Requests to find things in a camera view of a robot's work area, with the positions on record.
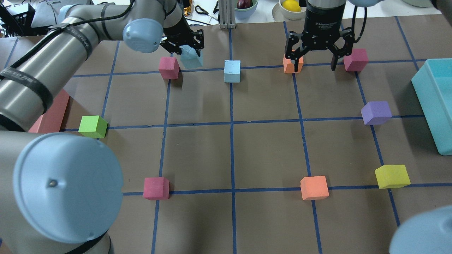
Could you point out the scissors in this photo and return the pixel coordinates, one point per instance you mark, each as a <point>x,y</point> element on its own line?
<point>201,11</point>

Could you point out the orange foam block left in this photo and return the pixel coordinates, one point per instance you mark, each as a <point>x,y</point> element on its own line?
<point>289,65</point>

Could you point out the pink foam block near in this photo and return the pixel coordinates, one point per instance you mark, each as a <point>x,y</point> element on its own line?
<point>357,61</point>

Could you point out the yellow foam block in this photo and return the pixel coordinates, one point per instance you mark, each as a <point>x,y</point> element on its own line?
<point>392,176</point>

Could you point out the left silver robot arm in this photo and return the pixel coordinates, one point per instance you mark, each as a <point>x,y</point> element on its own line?
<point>60,193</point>

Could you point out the light blue foam block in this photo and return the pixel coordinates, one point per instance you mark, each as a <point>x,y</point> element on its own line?
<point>190,58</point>
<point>232,71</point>

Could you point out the aluminium frame post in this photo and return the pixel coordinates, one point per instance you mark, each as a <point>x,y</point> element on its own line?
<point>227,14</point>

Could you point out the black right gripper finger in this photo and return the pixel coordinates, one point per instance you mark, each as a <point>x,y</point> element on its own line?
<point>296,61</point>
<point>334,60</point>

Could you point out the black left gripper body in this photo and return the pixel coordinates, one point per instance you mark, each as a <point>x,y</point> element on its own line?
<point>175,29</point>

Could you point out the beige bowl with lemon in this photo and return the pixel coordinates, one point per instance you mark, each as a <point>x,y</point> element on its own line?
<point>287,10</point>

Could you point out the purple foam block near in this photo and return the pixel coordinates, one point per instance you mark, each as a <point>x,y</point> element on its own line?
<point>376,113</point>

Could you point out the orange foam block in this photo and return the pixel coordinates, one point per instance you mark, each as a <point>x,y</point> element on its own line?
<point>289,65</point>
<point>314,188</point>

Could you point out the long red foam bar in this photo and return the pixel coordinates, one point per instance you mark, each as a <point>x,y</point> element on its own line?
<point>52,120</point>

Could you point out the turquoise plastic tray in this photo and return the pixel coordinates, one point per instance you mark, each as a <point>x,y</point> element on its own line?
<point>433,87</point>

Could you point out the pink foam block far left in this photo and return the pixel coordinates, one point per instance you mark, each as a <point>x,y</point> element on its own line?
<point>169,68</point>

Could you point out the orange foam block right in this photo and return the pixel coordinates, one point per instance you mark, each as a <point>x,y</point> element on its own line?
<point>314,188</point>

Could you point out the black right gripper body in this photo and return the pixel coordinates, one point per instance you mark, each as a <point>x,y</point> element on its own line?
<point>320,22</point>

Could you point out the pink foam block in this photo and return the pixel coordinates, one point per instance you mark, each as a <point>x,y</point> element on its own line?
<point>156,188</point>
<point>357,61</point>
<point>169,68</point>

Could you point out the green foam block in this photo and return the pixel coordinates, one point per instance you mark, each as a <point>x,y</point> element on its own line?
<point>93,126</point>

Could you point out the blue bowl with eggplant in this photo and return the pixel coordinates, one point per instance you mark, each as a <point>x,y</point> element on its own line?
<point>243,9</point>

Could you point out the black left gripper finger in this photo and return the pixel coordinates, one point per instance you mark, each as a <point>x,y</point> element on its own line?
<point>199,52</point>
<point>174,49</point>

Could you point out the pink foam block far right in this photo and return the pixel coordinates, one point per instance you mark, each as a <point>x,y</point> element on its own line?
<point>156,188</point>

